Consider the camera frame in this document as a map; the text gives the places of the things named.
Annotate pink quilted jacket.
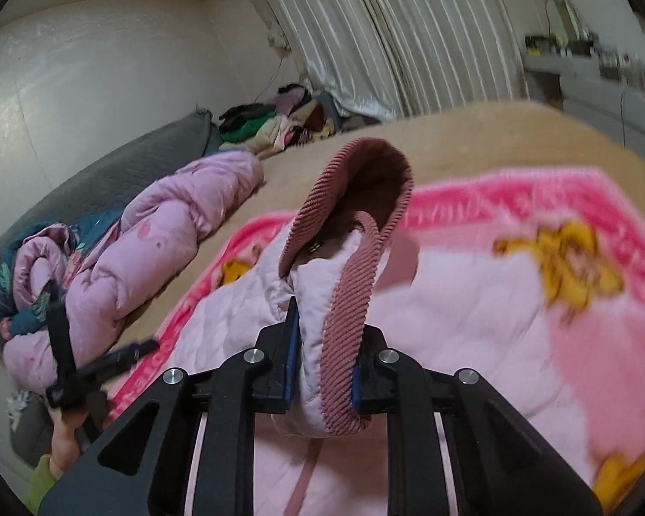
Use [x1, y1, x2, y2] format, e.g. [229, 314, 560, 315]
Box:
[171, 138, 591, 515]

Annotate green sleeve forearm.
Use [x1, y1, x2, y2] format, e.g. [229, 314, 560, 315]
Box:
[24, 454, 61, 515]

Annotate pile of folded clothes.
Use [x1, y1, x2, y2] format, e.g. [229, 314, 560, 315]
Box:
[215, 84, 380, 159]

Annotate left hand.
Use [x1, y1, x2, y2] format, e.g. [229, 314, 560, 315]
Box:
[49, 408, 88, 480]

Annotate lilac floral duvet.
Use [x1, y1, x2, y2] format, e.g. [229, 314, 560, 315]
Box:
[0, 150, 264, 394]

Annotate tan bed cover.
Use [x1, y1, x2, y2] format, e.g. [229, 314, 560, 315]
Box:
[123, 99, 645, 345]

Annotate grey desk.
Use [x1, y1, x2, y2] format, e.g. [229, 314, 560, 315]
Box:
[523, 55, 645, 160]

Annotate clutter on desk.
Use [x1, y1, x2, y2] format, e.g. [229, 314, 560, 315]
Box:
[523, 0, 645, 86]

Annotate striped beige curtain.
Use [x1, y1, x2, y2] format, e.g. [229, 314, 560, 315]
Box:
[268, 0, 529, 120]

